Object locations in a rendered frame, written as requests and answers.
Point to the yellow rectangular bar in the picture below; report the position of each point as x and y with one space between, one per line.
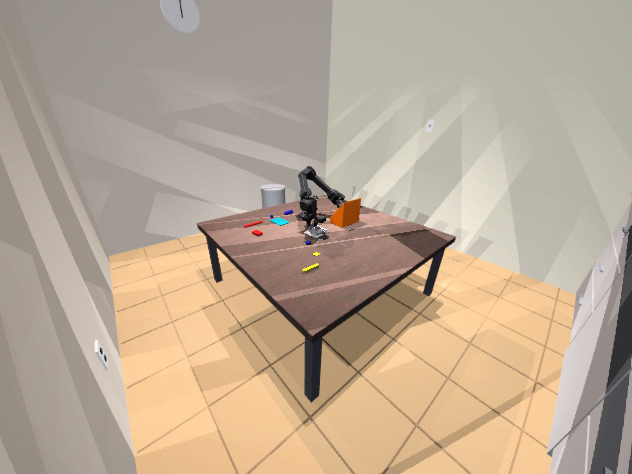
310 268

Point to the teal rectangular plate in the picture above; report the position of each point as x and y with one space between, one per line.
279 221

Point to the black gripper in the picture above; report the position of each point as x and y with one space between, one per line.
319 219

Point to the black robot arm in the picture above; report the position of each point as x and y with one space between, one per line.
305 192

